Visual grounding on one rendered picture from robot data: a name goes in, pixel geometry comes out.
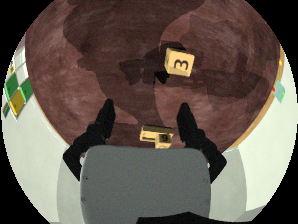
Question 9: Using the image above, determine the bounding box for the yellow number cube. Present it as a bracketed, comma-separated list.
[165, 48, 194, 76]
[155, 134, 171, 148]

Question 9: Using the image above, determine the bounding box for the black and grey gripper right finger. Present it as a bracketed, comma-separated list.
[176, 102, 227, 184]

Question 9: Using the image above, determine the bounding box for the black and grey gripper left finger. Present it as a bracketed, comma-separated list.
[63, 99, 116, 182]

